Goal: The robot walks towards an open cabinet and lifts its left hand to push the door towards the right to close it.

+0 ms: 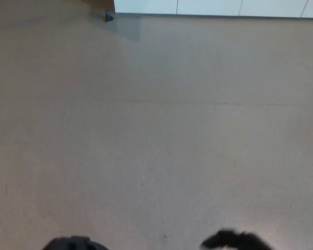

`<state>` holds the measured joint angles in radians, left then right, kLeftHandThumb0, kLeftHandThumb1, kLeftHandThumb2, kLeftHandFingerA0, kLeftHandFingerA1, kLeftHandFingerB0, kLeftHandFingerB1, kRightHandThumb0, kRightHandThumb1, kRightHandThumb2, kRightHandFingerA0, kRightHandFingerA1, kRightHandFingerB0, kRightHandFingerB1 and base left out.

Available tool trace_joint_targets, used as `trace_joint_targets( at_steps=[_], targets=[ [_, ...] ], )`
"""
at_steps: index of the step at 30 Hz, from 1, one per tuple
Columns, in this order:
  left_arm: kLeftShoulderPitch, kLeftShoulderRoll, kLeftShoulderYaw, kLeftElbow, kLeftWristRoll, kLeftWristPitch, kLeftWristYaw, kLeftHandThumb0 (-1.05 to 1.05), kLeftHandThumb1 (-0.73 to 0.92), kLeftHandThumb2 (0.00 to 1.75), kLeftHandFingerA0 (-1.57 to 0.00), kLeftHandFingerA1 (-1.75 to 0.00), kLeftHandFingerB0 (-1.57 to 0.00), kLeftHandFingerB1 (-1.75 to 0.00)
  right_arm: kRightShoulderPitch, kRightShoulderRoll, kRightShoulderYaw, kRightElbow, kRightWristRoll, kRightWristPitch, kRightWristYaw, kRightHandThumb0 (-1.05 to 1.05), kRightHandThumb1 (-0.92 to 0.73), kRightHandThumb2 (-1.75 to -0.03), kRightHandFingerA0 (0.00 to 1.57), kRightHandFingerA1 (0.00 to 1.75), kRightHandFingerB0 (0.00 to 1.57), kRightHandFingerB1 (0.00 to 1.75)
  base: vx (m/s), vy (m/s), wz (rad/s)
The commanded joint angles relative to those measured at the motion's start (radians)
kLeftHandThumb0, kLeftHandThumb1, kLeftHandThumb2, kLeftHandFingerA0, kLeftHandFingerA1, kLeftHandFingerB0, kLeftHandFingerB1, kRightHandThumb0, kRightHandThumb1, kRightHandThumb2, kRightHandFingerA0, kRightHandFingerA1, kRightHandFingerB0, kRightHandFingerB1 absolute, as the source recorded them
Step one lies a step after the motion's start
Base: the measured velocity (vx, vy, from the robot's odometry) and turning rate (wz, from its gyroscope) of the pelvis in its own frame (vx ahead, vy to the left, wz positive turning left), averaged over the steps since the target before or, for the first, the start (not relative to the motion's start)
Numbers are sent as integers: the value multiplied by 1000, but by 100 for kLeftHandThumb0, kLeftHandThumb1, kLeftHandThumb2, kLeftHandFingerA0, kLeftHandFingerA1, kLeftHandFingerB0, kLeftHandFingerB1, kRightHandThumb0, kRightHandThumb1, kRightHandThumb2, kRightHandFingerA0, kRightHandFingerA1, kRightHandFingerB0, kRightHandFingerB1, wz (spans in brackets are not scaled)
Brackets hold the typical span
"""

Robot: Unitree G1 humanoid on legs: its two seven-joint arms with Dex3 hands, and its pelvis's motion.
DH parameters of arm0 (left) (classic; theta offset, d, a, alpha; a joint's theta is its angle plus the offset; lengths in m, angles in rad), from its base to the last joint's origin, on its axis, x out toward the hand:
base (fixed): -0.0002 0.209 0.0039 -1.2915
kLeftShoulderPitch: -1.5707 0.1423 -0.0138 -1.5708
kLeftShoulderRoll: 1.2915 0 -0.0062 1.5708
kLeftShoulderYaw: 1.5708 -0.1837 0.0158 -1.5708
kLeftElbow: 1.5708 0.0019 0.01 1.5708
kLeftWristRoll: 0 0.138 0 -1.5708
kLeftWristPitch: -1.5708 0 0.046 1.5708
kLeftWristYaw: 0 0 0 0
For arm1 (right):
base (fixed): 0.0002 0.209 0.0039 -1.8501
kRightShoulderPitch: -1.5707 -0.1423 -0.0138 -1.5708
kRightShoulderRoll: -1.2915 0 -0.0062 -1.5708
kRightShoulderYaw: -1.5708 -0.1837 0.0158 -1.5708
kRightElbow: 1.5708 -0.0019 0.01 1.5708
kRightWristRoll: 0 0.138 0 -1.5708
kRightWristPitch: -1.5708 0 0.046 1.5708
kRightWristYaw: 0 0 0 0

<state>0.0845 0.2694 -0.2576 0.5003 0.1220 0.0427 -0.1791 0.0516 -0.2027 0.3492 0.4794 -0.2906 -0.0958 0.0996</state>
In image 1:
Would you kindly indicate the black dome floor doorstop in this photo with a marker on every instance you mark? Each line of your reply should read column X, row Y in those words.
column 109, row 16

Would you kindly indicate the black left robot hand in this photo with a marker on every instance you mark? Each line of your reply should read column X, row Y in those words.
column 73, row 244

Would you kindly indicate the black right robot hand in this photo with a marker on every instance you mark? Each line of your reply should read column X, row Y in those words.
column 232, row 240

